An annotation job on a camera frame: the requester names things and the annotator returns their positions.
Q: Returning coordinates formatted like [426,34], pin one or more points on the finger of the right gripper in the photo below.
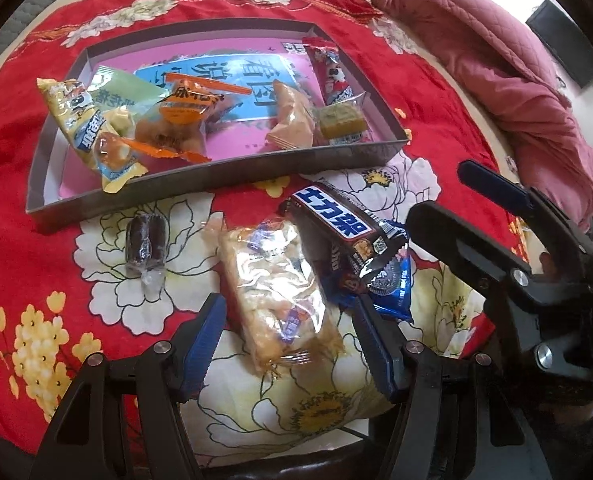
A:
[495,187]

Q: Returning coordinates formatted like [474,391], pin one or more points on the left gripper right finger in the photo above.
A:
[381,343]

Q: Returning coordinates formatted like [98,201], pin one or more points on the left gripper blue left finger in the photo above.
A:
[194,343]

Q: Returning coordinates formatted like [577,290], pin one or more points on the blue cookie packet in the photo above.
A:
[389,290]

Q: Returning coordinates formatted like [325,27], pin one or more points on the clear rice cracker packet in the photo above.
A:
[280,303]

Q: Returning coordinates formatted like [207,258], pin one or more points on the black chocolate bar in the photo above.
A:
[368,241]

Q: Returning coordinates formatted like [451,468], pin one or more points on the dark wrapped candy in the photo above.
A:
[146,249]

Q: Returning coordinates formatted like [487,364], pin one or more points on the pink quilted blanket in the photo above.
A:
[503,65]

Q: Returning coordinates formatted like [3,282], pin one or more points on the red floral cloth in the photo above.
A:
[66,294]

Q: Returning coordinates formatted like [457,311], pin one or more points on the black television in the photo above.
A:
[564,40]

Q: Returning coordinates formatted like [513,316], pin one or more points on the green cake clear packet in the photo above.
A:
[341,123]

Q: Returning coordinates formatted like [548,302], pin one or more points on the red cow candy packet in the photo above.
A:
[324,57]

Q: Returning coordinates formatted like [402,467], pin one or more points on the yellow cow snack packet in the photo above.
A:
[90,133]

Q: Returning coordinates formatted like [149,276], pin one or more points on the orange clear snack packet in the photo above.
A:
[176,126]

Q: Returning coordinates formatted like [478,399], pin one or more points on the peach wrapped pastry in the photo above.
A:
[295,127]

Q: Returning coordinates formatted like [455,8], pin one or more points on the grey pink cardboard tray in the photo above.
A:
[62,189]

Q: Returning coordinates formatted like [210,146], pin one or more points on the green clear snack packet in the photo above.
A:
[124,97]

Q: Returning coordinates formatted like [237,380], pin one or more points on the blue booklet in tray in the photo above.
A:
[253,71]

